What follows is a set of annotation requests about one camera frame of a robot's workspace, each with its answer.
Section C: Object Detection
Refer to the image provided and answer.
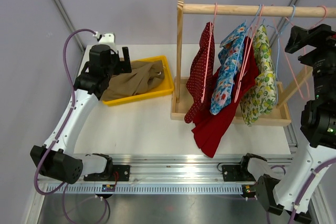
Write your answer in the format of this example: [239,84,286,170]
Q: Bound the red polka dot skirt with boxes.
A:
[184,22,215,123]

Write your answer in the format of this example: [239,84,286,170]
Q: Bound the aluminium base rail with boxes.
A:
[35,153,320,195]

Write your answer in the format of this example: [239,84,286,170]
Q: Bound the yellow plastic tray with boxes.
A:
[100,55,174,106]

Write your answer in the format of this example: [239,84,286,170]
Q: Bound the pink hanger of red skirt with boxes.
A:
[234,4,264,103]

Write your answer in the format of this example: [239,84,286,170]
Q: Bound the blue hanger of lemon skirt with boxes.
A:
[267,4,296,106]

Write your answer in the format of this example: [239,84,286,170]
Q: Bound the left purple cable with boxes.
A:
[34,28,110,224]

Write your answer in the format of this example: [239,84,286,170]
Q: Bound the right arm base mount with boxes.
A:
[216,153,267,200]

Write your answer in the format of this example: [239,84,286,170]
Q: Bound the blue hanger of floral skirt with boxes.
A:
[230,4,263,96]

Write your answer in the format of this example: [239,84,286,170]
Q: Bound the blue floral skirt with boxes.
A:
[210,23,247,115]

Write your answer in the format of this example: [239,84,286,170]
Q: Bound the plain red skirt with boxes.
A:
[192,37,259,158]

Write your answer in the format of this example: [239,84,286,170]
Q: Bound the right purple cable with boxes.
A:
[266,155,336,224]

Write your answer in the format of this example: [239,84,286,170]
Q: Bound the tan khaki skirt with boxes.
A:
[100,60,165,101]

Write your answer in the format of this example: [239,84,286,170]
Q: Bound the pink hanger of dotted skirt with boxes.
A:
[201,2,219,102]

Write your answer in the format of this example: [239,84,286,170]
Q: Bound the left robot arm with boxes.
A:
[30,44,131,184]

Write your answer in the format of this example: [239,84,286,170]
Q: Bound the lemon print skirt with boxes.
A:
[240,25,277,126]

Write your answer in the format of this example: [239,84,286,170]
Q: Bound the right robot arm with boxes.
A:
[238,24,335,223]

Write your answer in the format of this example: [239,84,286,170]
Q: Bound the purple cable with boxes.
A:
[34,28,110,224]
[266,155,336,224]

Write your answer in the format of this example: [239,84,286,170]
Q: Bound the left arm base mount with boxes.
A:
[83,153,131,199]

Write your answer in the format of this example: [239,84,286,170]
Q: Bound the wooden clothes rack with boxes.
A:
[171,0,335,127]

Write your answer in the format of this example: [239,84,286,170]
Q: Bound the pink hanger of tan skirt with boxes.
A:
[271,5,328,100]

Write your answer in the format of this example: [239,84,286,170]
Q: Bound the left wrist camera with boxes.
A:
[93,32,117,52]

